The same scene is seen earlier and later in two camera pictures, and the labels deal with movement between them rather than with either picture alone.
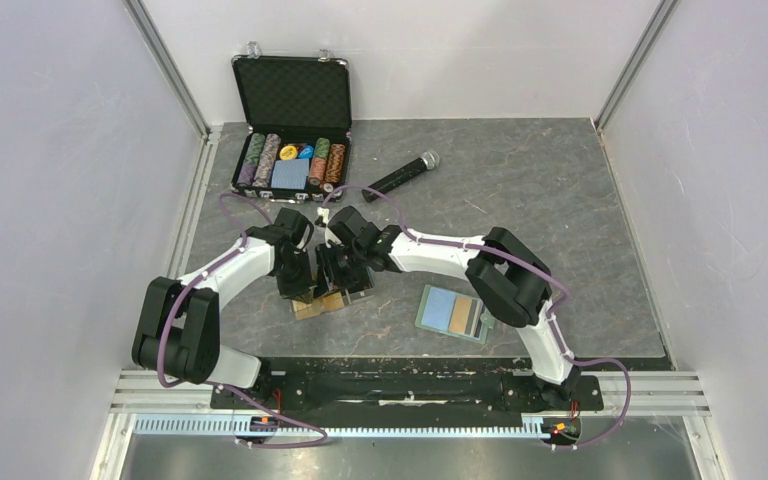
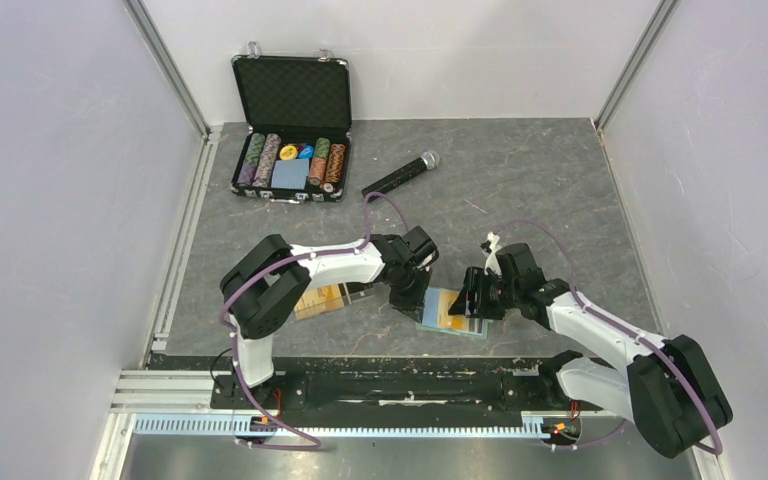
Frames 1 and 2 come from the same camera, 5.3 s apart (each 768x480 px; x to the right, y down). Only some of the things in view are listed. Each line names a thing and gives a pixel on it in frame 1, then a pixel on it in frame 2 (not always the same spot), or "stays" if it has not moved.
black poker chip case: [297, 144] stays
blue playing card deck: [290, 174] stays
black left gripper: [300, 291] -> [412, 306]
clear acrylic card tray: [323, 304] stays
